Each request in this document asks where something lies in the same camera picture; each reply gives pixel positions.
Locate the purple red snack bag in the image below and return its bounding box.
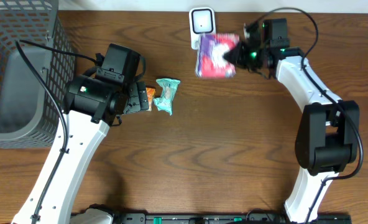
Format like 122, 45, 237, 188
195, 33, 239, 78

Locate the orange white snack packet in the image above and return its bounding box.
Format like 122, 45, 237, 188
146, 87, 156, 111

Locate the teal snack packet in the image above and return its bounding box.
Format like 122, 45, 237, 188
154, 78, 181, 116

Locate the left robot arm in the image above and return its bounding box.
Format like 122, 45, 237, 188
12, 44, 149, 224

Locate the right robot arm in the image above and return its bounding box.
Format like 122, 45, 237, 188
224, 19, 363, 223

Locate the white barcode scanner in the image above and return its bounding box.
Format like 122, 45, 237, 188
188, 7, 216, 50

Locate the grey plastic mesh basket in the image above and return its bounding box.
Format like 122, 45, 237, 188
0, 0, 76, 148

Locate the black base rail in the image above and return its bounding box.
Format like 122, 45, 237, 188
118, 212, 352, 224

